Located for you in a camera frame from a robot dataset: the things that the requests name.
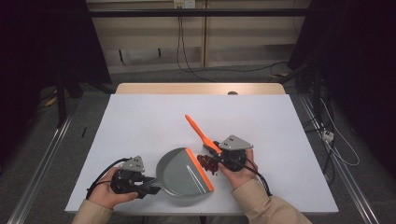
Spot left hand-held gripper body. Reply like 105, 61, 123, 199
110, 155, 147, 195

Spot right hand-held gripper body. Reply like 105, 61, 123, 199
218, 133, 254, 173

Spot red beans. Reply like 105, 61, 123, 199
196, 153, 220, 175

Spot grey brush with orange handle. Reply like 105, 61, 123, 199
184, 114, 224, 160

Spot grey dustpan with orange edge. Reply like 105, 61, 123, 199
146, 147, 216, 198

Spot person's right hand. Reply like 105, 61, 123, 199
218, 148, 259, 190

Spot person's left hand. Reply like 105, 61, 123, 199
88, 167, 139, 210

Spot black metal stand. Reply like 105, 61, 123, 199
55, 69, 116, 129

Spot yellow floor tape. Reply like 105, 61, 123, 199
45, 90, 59, 107

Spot black horizontal metal bar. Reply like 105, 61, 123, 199
88, 8, 309, 18

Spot black curtain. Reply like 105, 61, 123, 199
0, 0, 112, 166
288, 0, 396, 178

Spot left hand-held gripper black cable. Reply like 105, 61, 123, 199
85, 157, 132, 200

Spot hand-held gripper black cable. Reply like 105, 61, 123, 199
85, 157, 132, 200
218, 155, 274, 198

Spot right hand-held gripper black cable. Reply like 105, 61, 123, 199
218, 155, 274, 198

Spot metal floor rail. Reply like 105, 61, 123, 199
7, 108, 78, 224
298, 92, 381, 224

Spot bundle of black cables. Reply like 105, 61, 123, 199
306, 87, 336, 185

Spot black hanging cable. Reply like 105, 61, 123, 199
176, 15, 216, 83

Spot white cable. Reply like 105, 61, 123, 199
320, 97, 361, 167

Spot white wall outlet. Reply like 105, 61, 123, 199
173, 0, 196, 9

